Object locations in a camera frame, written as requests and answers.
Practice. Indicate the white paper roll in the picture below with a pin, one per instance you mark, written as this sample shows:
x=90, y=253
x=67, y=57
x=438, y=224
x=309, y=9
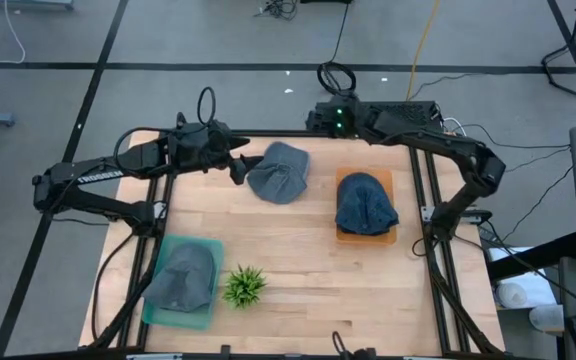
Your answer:
x=513, y=295
x=545, y=318

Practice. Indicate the grey furniture base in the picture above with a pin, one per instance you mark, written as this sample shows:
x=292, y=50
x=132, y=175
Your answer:
x=30, y=4

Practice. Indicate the black perforated computer case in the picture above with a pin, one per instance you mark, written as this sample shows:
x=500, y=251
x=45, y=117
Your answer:
x=418, y=112

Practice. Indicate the black beam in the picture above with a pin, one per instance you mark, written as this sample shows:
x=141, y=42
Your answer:
x=533, y=257

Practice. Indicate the dark blue denim bucket hat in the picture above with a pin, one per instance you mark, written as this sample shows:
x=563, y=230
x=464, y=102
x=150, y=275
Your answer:
x=365, y=205

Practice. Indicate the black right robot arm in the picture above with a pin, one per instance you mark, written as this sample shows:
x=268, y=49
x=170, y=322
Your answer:
x=448, y=145

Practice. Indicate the artificial green plant white pot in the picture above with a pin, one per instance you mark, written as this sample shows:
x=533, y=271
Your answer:
x=243, y=286

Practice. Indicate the black floor box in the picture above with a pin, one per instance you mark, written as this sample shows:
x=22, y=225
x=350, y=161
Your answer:
x=325, y=1

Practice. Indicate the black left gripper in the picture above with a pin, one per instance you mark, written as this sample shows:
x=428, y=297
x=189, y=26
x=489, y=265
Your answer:
x=200, y=147

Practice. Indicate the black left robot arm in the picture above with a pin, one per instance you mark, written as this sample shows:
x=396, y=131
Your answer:
x=98, y=176

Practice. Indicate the black aluminium rig frame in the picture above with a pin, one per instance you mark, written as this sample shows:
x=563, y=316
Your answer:
x=278, y=133

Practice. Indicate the green plastic bin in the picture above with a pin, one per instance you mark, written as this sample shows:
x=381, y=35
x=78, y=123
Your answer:
x=178, y=320

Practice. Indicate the orange plastic bin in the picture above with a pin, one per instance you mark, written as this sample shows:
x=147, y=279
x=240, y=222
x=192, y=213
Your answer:
x=368, y=239

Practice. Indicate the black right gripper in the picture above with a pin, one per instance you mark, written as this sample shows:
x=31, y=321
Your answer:
x=330, y=120

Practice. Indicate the grey denim bucket hat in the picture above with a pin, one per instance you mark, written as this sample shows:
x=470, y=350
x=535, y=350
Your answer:
x=183, y=280
x=278, y=172

